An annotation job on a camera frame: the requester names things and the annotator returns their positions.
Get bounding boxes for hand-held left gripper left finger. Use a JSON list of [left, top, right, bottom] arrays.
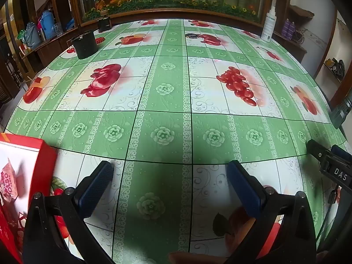
[[23, 160, 114, 264]]

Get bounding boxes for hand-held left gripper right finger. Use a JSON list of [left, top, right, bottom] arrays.
[[224, 159, 317, 264]]

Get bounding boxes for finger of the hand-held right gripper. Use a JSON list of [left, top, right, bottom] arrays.
[[306, 139, 332, 174], [331, 144, 352, 168]]

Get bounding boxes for red gift box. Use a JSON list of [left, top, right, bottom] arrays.
[[0, 133, 58, 264]]

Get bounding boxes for grey metal object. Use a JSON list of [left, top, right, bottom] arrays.
[[330, 93, 352, 128]]

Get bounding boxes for black yellow tool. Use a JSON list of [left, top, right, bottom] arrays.
[[324, 58, 345, 76]]

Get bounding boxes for green fruit print tablecloth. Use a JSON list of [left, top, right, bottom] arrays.
[[4, 19, 348, 264]]

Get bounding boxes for pink printed snack packet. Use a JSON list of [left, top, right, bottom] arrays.
[[0, 159, 20, 207]]

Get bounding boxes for low wooden shelf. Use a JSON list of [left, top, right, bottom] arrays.
[[272, 30, 307, 64]]

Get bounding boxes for white spray bottle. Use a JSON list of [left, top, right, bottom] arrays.
[[261, 5, 276, 43]]

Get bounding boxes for black bucket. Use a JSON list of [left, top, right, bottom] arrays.
[[71, 30, 97, 60]]

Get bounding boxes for wooden sideboard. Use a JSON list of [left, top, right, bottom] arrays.
[[20, 27, 80, 69]]

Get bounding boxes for small dark box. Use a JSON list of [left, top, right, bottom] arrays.
[[97, 16, 112, 33]]

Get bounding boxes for black cable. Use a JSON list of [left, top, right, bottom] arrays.
[[316, 185, 341, 244]]

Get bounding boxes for wooden wall shelf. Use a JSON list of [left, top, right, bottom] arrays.
[[289, 5, 314, 18]]

